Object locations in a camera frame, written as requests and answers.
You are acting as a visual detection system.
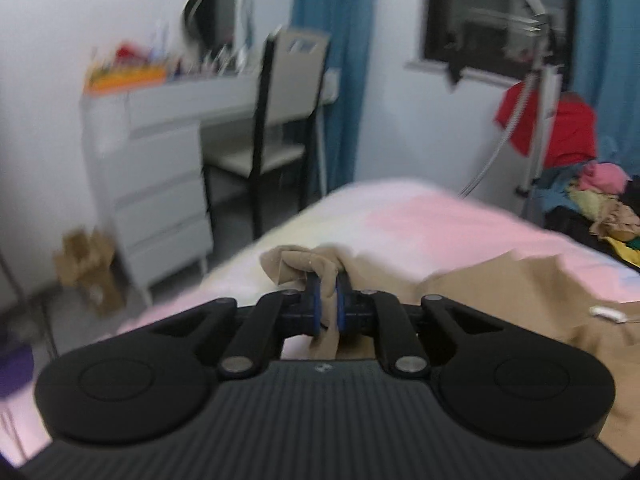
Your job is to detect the narrow blue curtain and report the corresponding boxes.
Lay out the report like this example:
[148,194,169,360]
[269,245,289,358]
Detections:
[291,0,379,197]

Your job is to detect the tan printed t-shirt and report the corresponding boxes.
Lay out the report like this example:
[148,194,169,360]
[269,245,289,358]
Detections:
[260,244,640,467]

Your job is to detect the bed with pastel sheet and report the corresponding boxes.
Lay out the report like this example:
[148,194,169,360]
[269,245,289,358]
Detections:
[0,177,640,467]

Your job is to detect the brown cardboard box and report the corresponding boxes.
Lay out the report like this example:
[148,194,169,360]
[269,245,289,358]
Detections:
[54,227,127,314]

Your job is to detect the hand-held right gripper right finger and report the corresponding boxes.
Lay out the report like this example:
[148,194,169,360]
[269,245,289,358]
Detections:
[335,273,504,379]

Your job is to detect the wavy framed mirror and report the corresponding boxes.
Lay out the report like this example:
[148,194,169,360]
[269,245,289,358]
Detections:
[182,0,254,62]

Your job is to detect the wide blue curtain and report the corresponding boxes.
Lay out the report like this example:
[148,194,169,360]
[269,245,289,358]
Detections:
[570,0,640,171]

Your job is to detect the red garment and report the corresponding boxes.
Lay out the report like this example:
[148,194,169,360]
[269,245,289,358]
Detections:
[495,82,599,169]

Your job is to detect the yellow-green fuzzy cloth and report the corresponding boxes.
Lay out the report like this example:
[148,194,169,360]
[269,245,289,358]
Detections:
[567,187,621,219]

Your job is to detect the dark framed window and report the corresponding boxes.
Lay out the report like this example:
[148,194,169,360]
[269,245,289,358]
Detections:
[405,0,577,87]

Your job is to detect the yellow garment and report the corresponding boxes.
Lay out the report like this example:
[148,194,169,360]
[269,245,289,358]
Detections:
[606,237,640,267]

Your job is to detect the tan crumpled garment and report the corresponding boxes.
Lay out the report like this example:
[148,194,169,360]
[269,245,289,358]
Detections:
[590,202,640,241]

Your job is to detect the red items on table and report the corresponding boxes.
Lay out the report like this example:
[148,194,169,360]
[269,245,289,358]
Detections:
[115,41,152,64]

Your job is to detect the orange tray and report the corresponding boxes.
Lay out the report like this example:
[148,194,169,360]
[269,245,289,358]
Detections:
[84,67,167,93]

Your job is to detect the garment steamer stand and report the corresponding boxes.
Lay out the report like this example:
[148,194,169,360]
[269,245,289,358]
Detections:
[459,0,567,199]

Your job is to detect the white dressing table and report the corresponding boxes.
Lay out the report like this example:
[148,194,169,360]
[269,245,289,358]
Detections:
[80,67,337,307]

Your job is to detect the small cosmetic bottles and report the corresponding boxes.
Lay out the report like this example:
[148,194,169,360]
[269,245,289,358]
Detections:
[170,45,251,79]

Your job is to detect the pink garment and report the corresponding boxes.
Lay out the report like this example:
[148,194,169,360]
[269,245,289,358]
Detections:
[577,160,631,191]

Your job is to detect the black and beige chair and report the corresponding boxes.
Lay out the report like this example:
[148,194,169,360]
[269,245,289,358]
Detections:
[202,27,332,241]

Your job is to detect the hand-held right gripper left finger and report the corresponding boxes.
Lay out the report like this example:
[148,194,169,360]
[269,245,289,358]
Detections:
[150,273,324,379]

